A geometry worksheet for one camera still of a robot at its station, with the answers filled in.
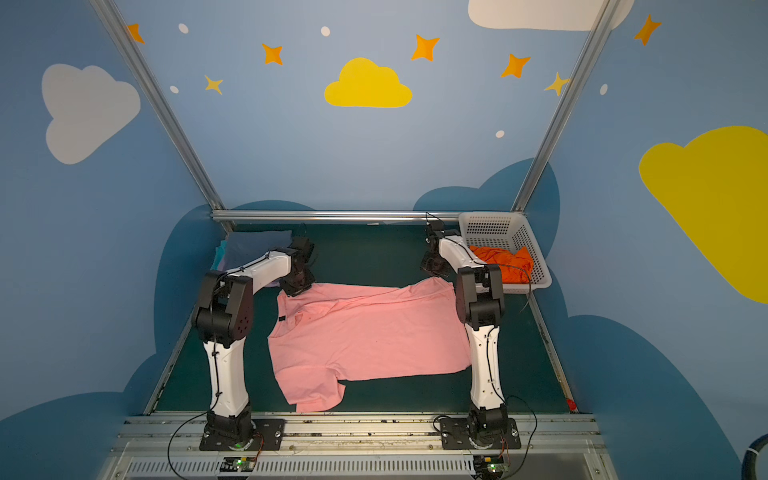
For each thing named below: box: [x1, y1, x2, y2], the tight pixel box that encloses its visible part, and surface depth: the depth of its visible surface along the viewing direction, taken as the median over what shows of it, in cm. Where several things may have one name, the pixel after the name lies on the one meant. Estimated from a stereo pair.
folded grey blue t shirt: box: [222, 230, 293, 271], surface depth 106 cm
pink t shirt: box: [268, 277, 472, 412], surface depth 95 cm
